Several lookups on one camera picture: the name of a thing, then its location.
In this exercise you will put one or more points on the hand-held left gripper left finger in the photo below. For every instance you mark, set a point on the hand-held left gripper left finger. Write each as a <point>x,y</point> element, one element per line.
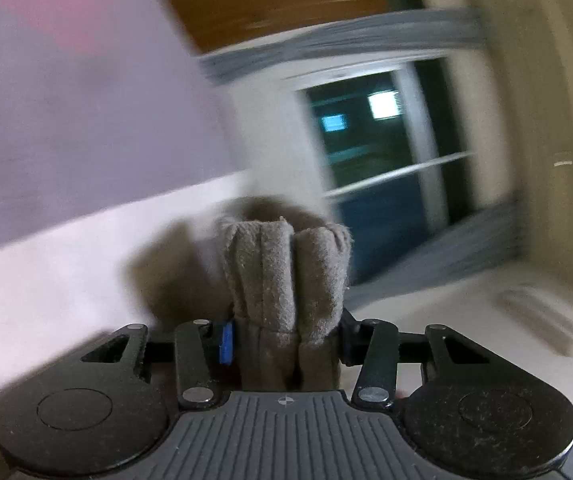
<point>226,343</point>

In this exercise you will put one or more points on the sliding glass window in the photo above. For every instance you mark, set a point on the sliding glass window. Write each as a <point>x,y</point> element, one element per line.
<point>381,170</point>

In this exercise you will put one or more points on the white air conditioner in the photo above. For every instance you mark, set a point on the white air conditioner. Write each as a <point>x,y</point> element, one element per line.
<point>541,317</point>

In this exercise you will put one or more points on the bed with striped sheet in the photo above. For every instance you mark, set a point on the bed with striped sheet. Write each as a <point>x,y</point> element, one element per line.
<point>76,150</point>

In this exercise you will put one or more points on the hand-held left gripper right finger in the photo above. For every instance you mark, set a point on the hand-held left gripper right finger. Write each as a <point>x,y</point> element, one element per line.
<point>379,360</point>

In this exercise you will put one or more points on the grey curtain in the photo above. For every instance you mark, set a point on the grey curtain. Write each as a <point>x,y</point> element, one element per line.
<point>446,245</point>
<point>346,35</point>

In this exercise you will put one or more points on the grey pants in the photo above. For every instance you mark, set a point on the grey pants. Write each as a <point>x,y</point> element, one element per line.
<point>281,290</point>

